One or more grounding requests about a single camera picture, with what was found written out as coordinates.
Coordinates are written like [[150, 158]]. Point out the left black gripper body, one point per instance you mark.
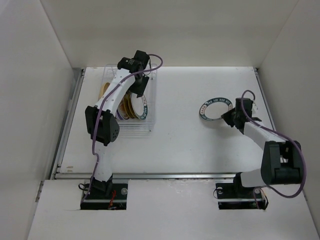
[[137, 87]]

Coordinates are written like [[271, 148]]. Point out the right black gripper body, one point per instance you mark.
[[230, 116]]

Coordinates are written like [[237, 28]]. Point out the white plate green rim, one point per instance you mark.
[[213, 109], [139, 105]]

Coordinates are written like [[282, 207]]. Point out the yellow plastic plate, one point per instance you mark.
[[103, 89]]

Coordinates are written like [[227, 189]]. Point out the amber yellow patterned plate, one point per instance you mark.
[[127, 107]]

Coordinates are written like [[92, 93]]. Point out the white plate orange sunburst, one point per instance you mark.
[[122, 111]]

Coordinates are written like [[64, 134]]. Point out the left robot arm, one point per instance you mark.
[[101, 122]]

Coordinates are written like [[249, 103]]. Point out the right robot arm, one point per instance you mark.
[[283, 166]]

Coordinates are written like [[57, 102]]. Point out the white wire dish rack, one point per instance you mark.
[[131, 126]]

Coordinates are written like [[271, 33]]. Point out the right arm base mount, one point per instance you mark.
[[231, 198]]

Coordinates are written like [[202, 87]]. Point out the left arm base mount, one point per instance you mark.
[[115, 199]]

